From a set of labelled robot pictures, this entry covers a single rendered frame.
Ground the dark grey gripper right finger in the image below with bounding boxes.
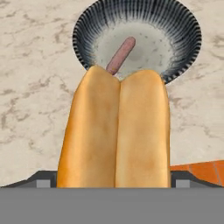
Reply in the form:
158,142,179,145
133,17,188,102
169,170,223,188

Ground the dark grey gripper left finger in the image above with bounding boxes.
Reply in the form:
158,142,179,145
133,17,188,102
2,170,59,188

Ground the golden hot dog bun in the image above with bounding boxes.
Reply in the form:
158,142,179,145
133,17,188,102
56,64,172,189

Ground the pink sausage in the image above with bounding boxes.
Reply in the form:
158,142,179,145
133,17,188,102
105,36,137,76

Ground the black and white striped bowl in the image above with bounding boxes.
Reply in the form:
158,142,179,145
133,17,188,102
72,0,203,86

